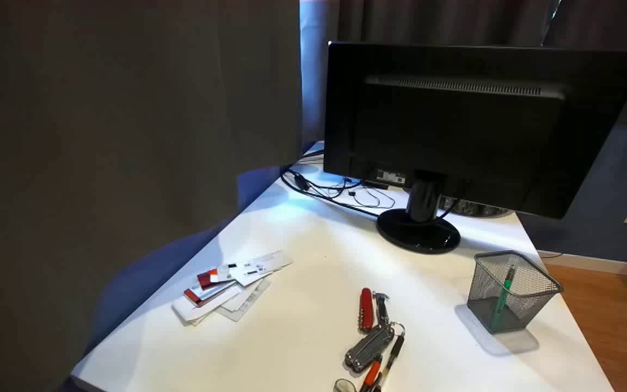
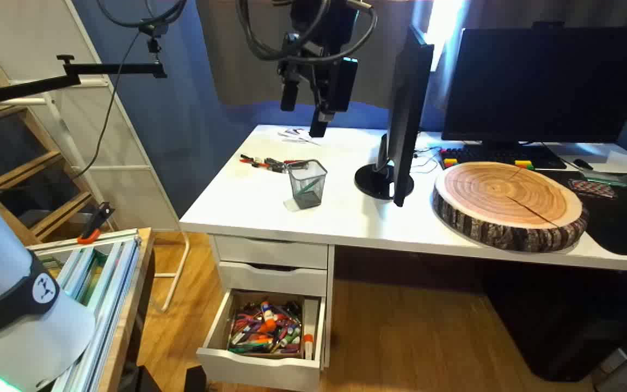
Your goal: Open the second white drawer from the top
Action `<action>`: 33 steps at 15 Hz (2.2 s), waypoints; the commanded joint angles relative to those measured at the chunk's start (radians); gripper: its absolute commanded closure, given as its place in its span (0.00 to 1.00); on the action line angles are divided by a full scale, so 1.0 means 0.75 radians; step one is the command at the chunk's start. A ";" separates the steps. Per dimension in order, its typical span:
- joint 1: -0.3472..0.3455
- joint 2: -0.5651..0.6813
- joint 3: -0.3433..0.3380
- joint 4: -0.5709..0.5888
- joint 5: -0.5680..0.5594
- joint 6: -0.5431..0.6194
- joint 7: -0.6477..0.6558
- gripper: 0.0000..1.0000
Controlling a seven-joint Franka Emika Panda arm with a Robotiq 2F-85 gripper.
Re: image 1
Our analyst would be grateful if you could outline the red pocket knife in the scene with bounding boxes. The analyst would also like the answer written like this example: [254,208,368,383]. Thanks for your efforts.
[359,287,375,334]

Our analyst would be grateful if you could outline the white card stack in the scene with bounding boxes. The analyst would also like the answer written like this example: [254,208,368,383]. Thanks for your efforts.
[172,282,271,324]

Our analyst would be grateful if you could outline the red white card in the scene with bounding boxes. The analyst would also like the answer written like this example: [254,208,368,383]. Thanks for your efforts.
[196,268,221,291]

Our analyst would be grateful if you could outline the grey multitool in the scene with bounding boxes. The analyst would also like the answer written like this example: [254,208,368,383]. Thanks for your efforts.
[345,324,394,373]

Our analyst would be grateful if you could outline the orange black pen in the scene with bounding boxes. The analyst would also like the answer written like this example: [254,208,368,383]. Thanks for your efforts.
[361,334,405,392]

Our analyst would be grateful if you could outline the black computer monitor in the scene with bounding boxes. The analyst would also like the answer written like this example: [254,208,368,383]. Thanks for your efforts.
[325,42,627,255]

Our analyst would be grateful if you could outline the green pen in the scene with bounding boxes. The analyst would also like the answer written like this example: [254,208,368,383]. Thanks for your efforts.
[491,267,517,330]

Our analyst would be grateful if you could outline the black mesh pen cup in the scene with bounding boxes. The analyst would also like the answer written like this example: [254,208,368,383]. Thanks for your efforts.
[468,250,563,334]

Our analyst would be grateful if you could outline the grey curtain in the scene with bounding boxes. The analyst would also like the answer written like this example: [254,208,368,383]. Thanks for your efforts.
[0,0,301,392]

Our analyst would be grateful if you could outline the black monitor cables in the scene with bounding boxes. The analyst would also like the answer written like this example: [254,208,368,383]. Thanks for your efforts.
[279,148,404,221]

